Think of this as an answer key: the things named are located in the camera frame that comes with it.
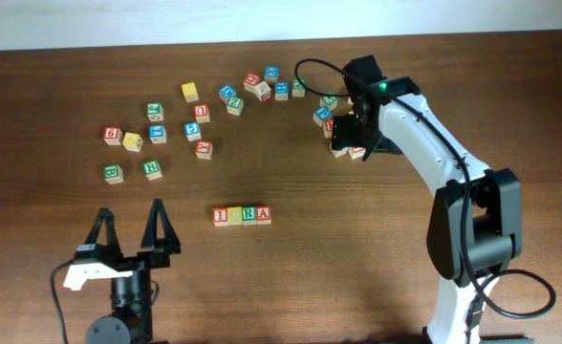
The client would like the red U block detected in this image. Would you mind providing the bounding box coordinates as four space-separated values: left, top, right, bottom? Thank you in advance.
194 104 210 123

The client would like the red I block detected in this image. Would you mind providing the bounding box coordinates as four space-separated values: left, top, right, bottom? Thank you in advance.
212 207 228 226

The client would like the green Z block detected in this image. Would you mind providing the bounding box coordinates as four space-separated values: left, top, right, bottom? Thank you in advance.
227 97 244 116

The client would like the blue D block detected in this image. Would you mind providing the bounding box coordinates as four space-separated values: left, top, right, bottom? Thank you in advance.
218 84 236 103

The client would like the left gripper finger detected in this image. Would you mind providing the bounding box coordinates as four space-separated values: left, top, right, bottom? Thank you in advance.
140 199 181 251
84 207 120 252

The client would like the green N block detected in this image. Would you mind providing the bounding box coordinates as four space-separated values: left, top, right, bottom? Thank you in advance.
292 78 306 97

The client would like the blue H block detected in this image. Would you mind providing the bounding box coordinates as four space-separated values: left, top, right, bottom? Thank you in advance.
274 82 290 101

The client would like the green R block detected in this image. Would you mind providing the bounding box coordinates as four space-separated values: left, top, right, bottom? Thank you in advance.
242 206 257 226

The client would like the blue X block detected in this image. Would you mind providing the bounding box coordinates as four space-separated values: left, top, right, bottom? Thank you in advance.
264 65 279 83

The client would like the green b block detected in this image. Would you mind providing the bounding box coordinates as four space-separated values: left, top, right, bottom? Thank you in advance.
103 164 123 184
142 160 162 181

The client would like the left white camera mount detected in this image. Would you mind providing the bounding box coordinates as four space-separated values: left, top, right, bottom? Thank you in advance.
63 260 133 291

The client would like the yellow C block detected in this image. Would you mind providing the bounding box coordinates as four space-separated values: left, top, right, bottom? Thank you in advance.
227 206 243 226

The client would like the green V block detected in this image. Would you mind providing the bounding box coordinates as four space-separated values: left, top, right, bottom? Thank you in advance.
319 96 338 111

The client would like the green B block left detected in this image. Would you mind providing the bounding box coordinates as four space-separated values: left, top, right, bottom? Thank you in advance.
103 164 123 184

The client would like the red A block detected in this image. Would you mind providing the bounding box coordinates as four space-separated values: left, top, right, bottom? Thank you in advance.
256 206 271 225

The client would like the blue 5 block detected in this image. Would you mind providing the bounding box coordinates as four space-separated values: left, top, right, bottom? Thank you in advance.
184 122 202 141

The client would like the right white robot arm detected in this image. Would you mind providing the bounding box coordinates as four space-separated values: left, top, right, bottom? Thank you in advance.
331 55 522 343

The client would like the blue P block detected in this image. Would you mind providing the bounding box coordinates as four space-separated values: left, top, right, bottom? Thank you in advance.
313 106 332 127

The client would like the red K block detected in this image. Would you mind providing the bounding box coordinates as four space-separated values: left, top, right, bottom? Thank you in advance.
195 140 213 160

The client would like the red 3 block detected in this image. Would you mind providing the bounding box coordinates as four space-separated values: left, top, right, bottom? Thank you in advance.
348 147 366 160

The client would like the red C block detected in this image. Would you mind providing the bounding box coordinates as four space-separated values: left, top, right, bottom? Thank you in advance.
243 73 261 93

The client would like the red 6 block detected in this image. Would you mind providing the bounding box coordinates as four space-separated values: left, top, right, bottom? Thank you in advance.
103 126 123 145

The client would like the yellow block upper left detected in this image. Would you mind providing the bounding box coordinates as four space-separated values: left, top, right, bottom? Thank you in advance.
181 82 199 102

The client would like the green B block right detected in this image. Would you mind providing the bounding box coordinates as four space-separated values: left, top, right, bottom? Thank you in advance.
142 160 162 181

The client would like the blue 1 block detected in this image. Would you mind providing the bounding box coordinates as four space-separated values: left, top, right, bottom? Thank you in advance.
330 146 349 158

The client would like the red E block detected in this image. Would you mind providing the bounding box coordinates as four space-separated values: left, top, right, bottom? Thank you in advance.
322 118 334 138

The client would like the blue I block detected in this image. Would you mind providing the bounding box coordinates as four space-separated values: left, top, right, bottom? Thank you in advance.
148 124 167 144

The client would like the red and wood block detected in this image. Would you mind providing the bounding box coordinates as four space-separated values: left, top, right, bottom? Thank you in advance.
254 81 271 102

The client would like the green J block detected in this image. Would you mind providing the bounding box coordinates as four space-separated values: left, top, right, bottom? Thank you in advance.
146 102 164 122

